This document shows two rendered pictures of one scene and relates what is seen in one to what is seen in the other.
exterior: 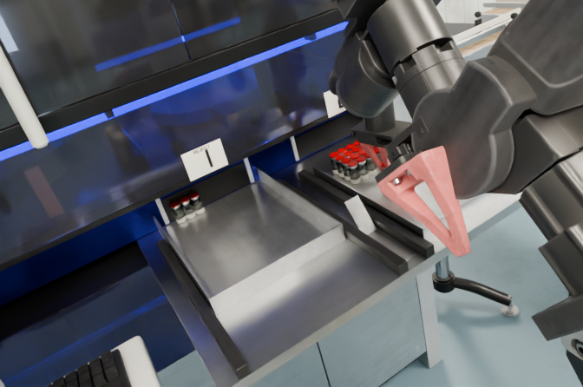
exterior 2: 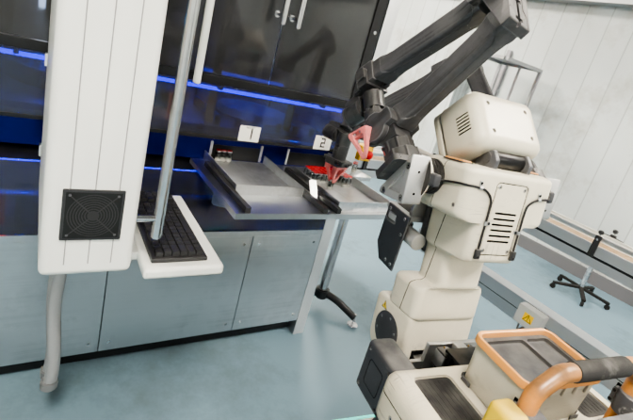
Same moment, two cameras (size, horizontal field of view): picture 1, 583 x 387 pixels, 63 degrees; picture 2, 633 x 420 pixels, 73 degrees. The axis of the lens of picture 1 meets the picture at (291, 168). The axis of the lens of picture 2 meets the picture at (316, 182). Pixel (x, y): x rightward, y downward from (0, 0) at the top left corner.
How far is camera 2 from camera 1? 75 cm
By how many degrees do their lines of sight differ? 15
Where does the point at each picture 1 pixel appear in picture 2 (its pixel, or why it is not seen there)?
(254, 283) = (257, 190)
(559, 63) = (404, 113)
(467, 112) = (381, 118)
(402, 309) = (296, 282)
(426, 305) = (309, 288)
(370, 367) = (263, 309)
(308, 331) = (278, 213)
